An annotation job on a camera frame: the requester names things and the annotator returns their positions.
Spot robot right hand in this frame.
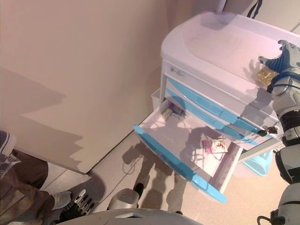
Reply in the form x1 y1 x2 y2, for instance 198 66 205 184
257 39 300 75

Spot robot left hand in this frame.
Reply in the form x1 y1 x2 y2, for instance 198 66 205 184
60 189 96 222

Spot yellow capsule medicine bottle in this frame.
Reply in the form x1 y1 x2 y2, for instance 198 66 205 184
256 65 278 83

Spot blue white cart drawer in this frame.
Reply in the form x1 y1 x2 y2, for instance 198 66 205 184
164 76 281 139
132 98 243 203
163 90 258 144

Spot pink white medicine packet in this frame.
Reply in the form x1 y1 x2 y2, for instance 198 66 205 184
201 138 229 155

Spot green yellow medicine box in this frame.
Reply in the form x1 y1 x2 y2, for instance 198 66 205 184
161 105 173 117

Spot white sneaker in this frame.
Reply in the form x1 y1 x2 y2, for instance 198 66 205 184
50 191 72 211

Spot grey robot torso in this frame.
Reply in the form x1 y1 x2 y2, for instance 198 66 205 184
44 207 200 225

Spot person in brown trousers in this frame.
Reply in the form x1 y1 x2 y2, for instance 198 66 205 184
0 130 57 225

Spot black cart keys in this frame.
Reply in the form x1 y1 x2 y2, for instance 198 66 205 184
257 125 278 137

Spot white medical cart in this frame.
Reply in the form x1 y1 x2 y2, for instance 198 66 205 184
150 10 300 165

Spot light blue waste bin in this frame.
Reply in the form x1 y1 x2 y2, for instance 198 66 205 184
242 150 274 177

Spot white side bin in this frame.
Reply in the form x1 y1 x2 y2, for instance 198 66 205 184
150 88 163 111

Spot black strap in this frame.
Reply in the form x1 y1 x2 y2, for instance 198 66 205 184
247 0 263 20

